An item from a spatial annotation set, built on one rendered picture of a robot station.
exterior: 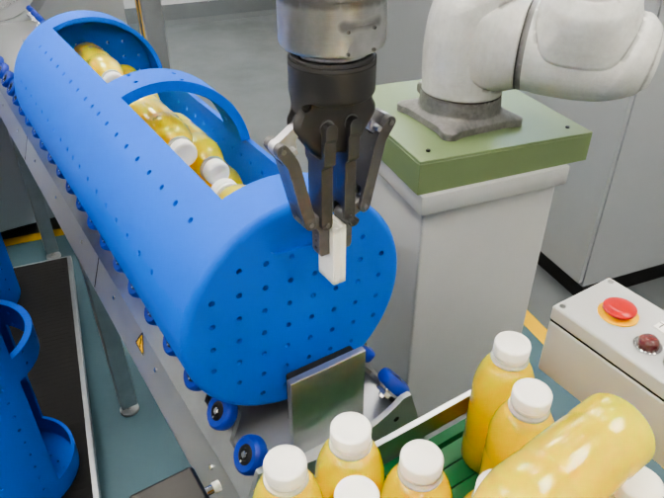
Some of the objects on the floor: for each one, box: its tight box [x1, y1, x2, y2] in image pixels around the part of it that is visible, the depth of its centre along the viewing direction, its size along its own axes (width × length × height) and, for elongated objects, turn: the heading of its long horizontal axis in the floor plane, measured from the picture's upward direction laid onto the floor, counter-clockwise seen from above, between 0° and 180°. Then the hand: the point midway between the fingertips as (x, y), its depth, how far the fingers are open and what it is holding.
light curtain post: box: [134, 0, 171, 69], centre depth 201 cm, size 6×6×170 cm
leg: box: [79, 262, 139, 417], centre depth 184 cm, size 6×6×63 cm
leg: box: [8, 131, 61, 260], centre depth 252 cm, size 6×6×63 cm
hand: (332, 249), depth 65 cm, fingers closed
